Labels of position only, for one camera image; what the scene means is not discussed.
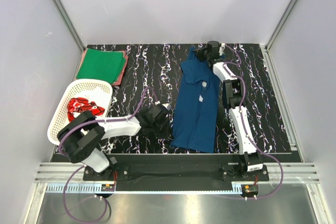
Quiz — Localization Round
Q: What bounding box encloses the folded green t shirt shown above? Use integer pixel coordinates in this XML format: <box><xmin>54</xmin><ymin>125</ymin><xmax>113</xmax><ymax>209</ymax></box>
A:
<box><xmin>75</xmin><ymin>48</ymin><xmax>126</xmax><ymax>83</ymax></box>

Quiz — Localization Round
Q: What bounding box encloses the red and white t shirt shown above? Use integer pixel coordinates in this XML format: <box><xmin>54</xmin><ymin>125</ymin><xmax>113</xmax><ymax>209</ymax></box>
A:
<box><xmin>67</xmin><ymin>97</ymin><xmax>105</xmax><ymax>122</ymax></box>

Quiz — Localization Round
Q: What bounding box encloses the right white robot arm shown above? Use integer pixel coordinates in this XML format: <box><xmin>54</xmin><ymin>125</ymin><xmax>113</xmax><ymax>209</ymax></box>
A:
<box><xmin>195</xmin><ymin>40</ymin><xmax>264</xmax><ymax>180</ymax></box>

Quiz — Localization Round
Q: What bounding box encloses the white slotted cable duct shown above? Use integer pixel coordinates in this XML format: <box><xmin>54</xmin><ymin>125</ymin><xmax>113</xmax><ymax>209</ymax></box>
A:
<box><xmin>46</xmin><ymin>183</ymin><xmax>243</xmax><ymax>195</ymax></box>

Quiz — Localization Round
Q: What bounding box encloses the blue t shirt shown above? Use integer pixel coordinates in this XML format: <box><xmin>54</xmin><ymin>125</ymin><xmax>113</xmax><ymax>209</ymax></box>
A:
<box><xmin>171</xmin><ymin>47</ymin><xmax>221</xmax><ymax>153</ymax></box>

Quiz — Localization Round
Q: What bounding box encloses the left aluminium frame post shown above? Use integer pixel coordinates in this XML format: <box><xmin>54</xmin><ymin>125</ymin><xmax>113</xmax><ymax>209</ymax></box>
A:
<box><xmin>52</xmin><ymin>0</ymin><xmax>86</xmax><ymax>51</ymax></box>

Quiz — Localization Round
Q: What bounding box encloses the folded pink t shirt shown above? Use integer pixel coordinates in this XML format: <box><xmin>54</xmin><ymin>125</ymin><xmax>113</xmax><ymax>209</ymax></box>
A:
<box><xmin>80</xmin><ymin>48</ymin><xmax>129</xmax><ymax>86</ymax></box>

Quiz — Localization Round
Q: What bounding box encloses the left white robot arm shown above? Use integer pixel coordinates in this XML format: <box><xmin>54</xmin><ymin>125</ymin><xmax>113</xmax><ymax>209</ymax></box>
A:
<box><xmin>57</xmin><ymin>102</ymin><xmax>171</xmax><ymax>180</ymax></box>

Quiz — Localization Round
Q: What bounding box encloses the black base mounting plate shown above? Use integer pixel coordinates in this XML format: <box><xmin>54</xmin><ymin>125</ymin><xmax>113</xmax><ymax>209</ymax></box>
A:
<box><xmin>83</xmin><ymin>154</ymin><xmax>269</xmax><ymax>183</ymax></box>

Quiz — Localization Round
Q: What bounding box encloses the right small electronics board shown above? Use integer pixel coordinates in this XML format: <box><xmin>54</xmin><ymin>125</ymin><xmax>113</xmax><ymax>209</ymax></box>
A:
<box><xmin>242</xmin><ymin>184</ymin><xmax>259</xmax><ymax>194</ymax></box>

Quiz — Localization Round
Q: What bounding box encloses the white plastic laundry basket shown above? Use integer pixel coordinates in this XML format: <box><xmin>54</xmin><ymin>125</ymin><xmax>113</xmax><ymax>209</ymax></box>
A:
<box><xmin>47</xmin><ymin>79</ymin><xmax>113</xmax><ymax>146</ymax></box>

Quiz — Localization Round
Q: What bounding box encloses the small electronics board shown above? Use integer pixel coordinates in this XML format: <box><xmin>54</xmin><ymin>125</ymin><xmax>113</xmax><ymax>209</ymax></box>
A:
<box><xmin>101</xmin><ymin>183</ymin><xmax>116</xmax><ymax>192</ymax></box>
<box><xmin>242</xmin><ymin>184</ymin><xmax>259</xmax><ymax>194</ymax></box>

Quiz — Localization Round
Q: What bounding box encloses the left small electronics board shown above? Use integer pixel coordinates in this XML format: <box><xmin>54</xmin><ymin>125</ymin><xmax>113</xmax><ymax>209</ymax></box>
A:
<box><xmin>101</xmin><ymin>183</ymin><xmax>116</xmax><ymax>192</ymax></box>

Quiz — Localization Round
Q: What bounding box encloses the aluminium frame post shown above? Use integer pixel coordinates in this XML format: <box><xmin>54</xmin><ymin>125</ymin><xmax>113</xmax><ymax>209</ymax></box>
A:
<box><xmin>265</xmin><ymin>0</ymin><xmax>299</xmax><ymax>51</ymax></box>
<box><xmin>52</xmin><ymin>0</ymin><xmax>86</xmax><ymax>51</ymax></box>

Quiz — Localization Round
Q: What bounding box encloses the right aluminium frame post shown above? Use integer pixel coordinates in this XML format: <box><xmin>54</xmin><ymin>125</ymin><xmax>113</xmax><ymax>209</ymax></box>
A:
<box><xmin>265</xmin><ymin>0</ymin><xmax>299</xmax><ymax>51</ymax></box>

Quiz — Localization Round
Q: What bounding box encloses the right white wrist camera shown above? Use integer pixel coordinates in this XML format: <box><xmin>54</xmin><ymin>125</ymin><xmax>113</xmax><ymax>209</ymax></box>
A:
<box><xmin>219</xmin><ymin>43</ymin><xmax>226</xmax><ymax>56</ymax></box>

